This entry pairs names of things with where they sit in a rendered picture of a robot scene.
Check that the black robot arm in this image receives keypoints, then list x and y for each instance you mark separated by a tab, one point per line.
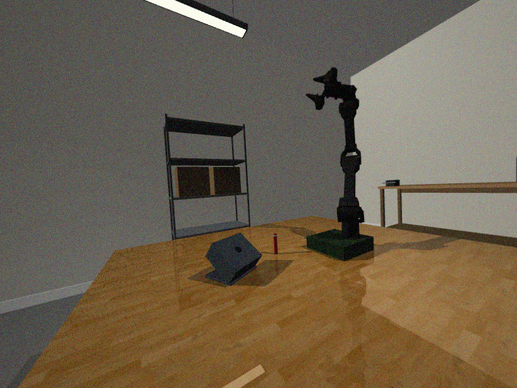
349	210

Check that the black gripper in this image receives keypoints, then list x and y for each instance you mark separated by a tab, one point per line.
319	100

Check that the dark grey sloped panel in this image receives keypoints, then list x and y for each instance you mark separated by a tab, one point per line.
233	258

